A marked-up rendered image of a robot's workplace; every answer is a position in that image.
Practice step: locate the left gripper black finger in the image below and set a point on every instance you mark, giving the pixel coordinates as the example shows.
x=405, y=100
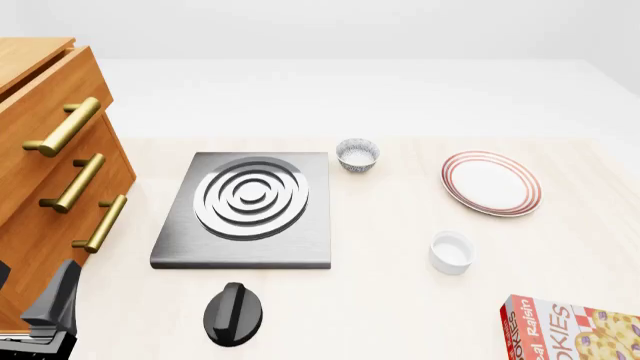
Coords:
x=3, y=275
x=57, y=300

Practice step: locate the wooden cabinet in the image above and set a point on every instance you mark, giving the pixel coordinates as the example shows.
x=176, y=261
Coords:
x=30, y=52

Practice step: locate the white plate with red rings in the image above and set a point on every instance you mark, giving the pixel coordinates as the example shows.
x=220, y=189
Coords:
x=487, y=183

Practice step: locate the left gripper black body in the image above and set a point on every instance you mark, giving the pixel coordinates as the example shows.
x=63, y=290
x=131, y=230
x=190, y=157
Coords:
x=35, y=345

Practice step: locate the flat stove plate with rings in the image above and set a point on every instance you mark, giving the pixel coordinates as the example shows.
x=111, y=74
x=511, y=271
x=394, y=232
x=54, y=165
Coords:
x=175, y=243

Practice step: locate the small white ramekin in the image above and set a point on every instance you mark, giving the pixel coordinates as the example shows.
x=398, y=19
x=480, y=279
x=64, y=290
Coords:
x=450, y=257

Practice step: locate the wooden cabinet drawer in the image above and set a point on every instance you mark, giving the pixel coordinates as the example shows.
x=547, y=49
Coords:
x=30, y=180
x=45, y=240
x=35, y=108

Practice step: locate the round black stove knob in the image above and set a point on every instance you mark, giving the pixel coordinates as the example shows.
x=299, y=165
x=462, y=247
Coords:
x=232, y=318

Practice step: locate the patterned black and white bowl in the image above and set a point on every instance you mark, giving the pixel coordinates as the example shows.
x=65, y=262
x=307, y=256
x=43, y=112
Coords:
x=357, y=163

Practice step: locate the red printed cookies box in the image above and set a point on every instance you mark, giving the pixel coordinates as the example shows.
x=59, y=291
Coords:
x=530, y=330

